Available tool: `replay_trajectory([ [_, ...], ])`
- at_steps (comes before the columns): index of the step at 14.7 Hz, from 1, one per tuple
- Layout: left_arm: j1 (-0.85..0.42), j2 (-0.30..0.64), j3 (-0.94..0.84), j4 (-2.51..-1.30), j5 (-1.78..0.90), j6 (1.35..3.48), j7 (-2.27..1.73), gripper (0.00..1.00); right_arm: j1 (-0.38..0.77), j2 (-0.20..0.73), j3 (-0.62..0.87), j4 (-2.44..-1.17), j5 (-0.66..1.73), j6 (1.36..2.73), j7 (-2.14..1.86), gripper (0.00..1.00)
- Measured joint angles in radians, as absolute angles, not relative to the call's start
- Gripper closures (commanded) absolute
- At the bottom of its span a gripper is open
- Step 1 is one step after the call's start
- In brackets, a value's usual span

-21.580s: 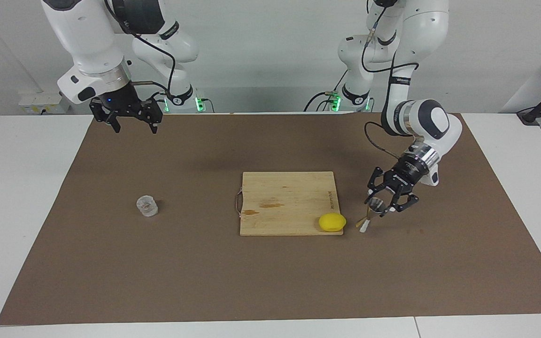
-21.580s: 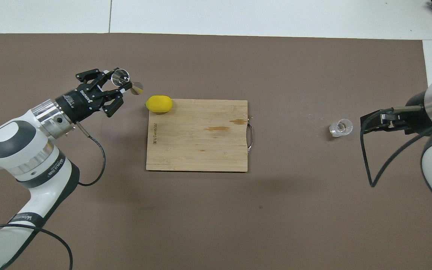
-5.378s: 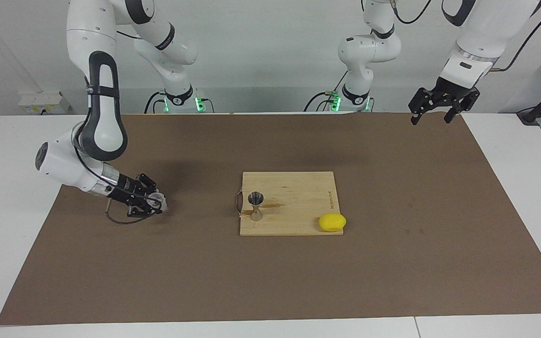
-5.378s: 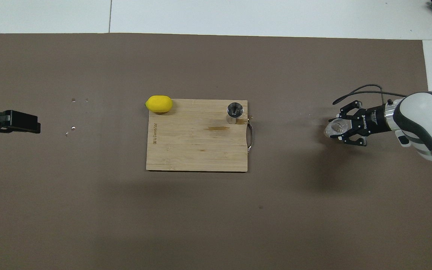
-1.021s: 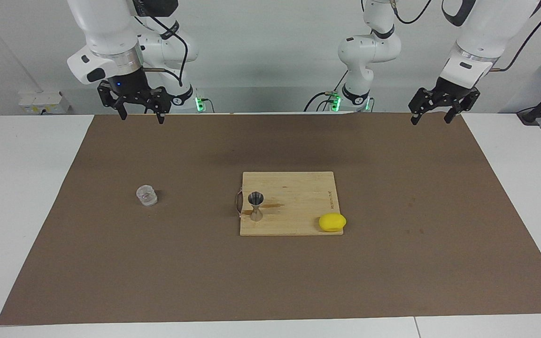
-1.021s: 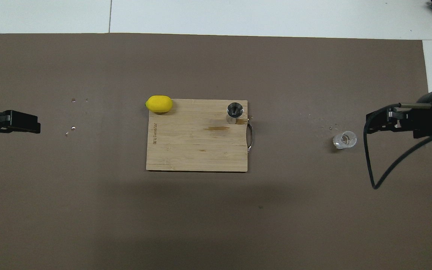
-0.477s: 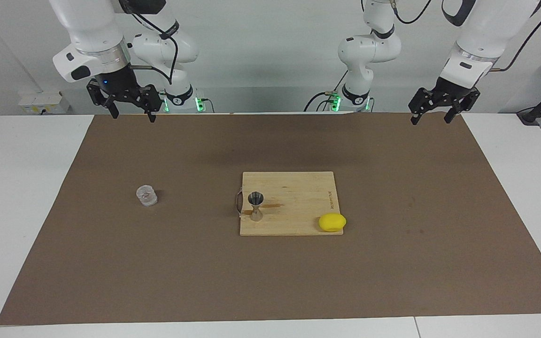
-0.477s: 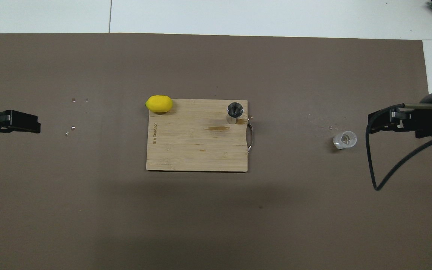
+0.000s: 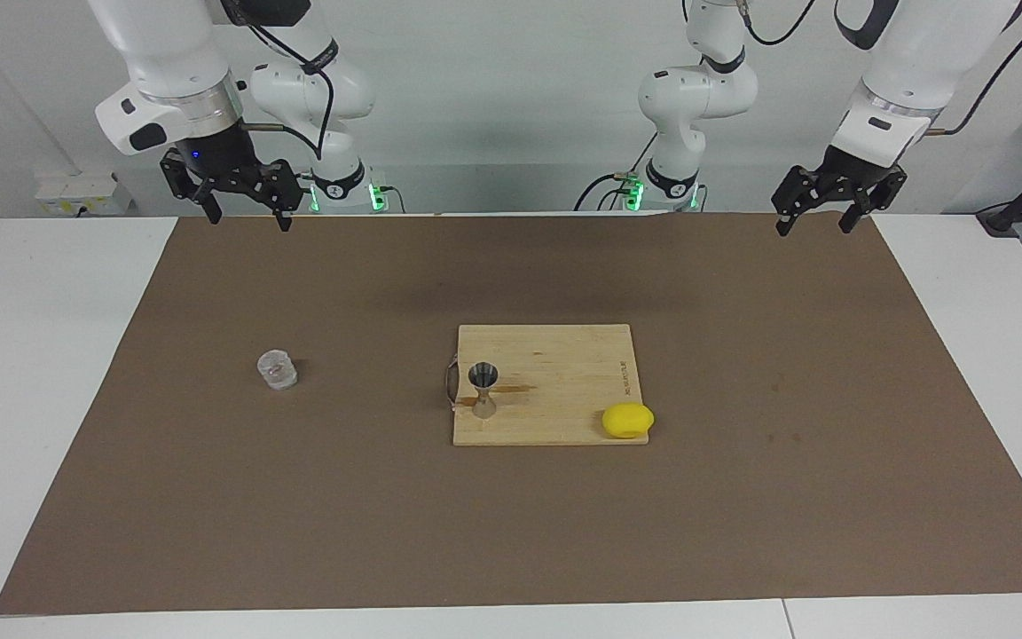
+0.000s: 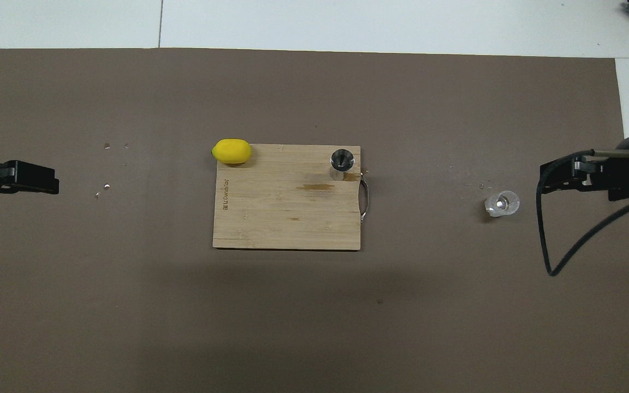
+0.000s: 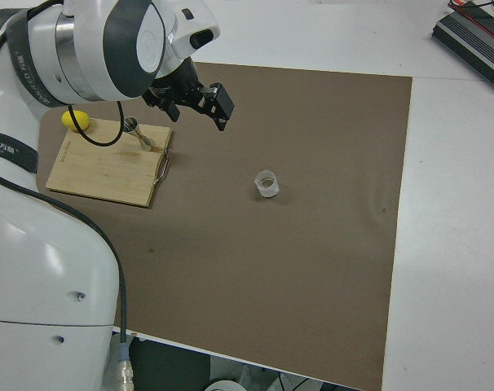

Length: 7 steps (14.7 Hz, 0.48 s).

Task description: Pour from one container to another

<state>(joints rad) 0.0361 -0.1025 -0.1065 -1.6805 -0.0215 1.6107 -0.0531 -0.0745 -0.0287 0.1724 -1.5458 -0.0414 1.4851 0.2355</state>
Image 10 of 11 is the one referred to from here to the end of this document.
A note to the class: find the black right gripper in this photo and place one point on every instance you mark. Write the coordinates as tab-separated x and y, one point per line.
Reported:
620	177

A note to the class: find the clear glass cup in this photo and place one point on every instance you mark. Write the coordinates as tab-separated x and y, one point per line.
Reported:
503	203

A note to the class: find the steel jigger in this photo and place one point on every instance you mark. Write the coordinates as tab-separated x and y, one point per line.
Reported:
342	160

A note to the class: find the brown table mat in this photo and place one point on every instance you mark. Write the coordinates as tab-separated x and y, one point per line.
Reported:
129	305

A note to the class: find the yellow lemon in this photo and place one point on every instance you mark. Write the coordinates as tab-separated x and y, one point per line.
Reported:
231	152

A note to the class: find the wooden cutting board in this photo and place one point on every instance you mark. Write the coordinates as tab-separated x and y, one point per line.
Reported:
282	213

